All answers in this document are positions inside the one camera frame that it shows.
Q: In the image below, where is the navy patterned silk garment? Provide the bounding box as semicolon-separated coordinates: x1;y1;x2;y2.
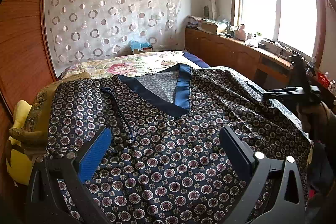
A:
47;64;310;223

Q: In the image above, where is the person's right hand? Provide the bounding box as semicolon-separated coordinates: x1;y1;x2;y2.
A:
297;102;335;144

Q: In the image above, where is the long wooden side cabinet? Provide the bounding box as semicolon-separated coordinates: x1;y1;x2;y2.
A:
185;28;299;90

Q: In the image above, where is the yellow plush toy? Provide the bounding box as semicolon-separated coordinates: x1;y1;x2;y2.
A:
5;100;33;185

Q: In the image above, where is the olive gold patterned pillow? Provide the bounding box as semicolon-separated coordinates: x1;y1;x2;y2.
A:
6;72;90;154

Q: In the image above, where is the pink bottle on cabinet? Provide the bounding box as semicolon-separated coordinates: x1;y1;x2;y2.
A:
234;24;247;41

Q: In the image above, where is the navy blue blanket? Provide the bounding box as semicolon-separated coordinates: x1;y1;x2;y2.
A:
183;51;210;68

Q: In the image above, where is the cardboard box on cabinet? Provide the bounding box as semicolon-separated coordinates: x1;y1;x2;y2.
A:
200;21;227;34

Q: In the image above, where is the brown wooden wardrobe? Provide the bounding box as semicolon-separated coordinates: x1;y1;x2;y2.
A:
0;0;57;188

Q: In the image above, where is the pink floral bed quilt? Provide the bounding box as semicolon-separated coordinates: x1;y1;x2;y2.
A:
60;51;199;79

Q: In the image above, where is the box with blue items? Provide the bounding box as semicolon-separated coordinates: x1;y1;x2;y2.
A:
129;40;153;54

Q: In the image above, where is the circle-patterned sheer curtain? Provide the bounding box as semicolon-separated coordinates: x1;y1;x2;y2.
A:
45;0;182;72

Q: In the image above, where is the window with wooden frame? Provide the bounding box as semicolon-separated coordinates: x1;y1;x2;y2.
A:
231;0;326;67

